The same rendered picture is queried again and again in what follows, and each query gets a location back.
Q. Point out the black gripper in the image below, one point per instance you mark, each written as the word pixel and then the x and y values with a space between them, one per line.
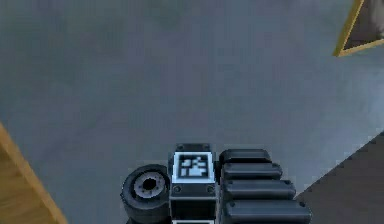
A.
pixel 146 193

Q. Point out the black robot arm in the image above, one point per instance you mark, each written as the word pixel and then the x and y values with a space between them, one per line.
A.
pixel 253 190

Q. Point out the light wooden furniture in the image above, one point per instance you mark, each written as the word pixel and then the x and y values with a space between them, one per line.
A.
pixel 20 193

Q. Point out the gold framed wall picture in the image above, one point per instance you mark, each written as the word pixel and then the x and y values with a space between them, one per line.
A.
pixel 363 26

